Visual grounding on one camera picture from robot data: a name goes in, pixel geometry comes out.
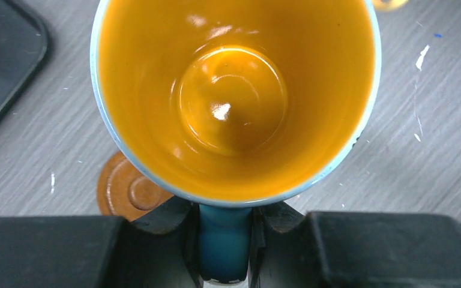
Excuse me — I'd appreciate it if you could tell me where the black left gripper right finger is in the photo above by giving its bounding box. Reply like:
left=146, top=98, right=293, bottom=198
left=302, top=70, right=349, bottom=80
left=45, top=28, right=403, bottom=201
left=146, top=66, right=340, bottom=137
left=249, top=202, right=461, bottom=287

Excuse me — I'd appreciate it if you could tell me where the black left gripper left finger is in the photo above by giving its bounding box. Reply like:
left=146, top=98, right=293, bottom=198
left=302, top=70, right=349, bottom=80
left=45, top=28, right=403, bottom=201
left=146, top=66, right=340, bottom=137
left=0, top=197, right=200, bottom=287

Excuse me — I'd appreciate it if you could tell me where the brown wooden coaster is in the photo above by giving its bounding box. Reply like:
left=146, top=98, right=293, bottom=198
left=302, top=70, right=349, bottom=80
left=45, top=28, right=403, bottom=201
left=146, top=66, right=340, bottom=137
left=96, top=152, right=173, bottom=221

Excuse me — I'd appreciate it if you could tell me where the blue mug orange inside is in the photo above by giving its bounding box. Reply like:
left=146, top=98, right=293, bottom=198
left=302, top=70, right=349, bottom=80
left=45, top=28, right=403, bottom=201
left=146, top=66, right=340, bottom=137
left=89, top=1, right=382, bottom=284

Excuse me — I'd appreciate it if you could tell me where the black serving tray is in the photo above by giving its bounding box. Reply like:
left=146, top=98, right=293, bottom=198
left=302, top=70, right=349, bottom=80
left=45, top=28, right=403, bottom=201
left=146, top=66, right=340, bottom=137
left=0, top=1, right=50, bottom=121

